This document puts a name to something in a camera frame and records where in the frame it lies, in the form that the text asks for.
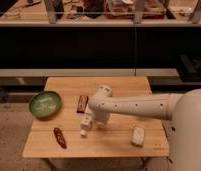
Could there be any white lotion bottle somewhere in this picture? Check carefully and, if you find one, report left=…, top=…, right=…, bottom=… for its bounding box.
left=80, top=107, right=93, bottom=138

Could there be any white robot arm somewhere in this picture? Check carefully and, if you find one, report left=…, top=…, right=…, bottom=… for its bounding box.
left=88, top=85, right=201, bottom=171

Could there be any brown rectangular box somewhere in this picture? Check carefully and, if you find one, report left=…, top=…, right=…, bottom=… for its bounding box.
left=77, top=95, right=88, bottom=113

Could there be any wooden table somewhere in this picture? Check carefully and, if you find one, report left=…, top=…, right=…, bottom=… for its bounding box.
left=23, top=76, right=169, bottom=159

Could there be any red chili pepper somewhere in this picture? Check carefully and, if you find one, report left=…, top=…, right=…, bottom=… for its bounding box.
left=54, top=128, right=66, bottom=148

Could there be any green bowl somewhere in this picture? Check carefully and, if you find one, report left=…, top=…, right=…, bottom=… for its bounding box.
left=29, top=91, right=62, bottom=119

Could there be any background workbench shelf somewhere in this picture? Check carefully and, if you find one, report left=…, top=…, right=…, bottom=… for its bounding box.
left=0, top=0, right=201, bottom=27

